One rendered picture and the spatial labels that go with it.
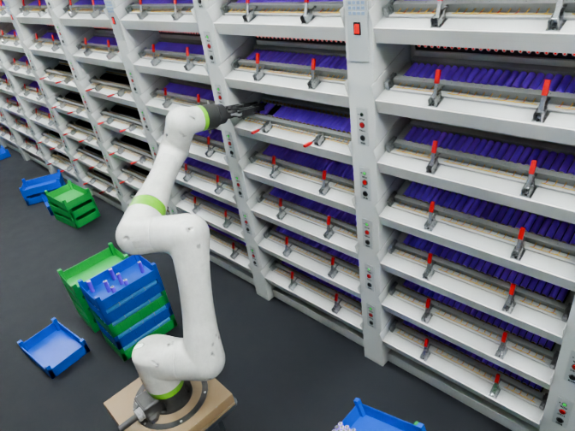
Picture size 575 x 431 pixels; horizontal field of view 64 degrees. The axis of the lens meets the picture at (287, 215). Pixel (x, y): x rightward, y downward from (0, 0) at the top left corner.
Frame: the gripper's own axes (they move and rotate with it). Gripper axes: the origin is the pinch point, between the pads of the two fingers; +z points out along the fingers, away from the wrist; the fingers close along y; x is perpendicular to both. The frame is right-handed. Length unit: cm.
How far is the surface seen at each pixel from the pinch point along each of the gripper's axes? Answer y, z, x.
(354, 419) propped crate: 68, -16, -107
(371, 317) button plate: 57, 7, -78
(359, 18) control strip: 58, -13, 34
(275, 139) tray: 14.9, -3.6, -10.0
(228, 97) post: -8.7, -6.1, 3.7
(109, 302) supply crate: -36, -58, -81
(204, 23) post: -14.1, -10.9, 30.9
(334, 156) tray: 43.9, -3.7, -10.3
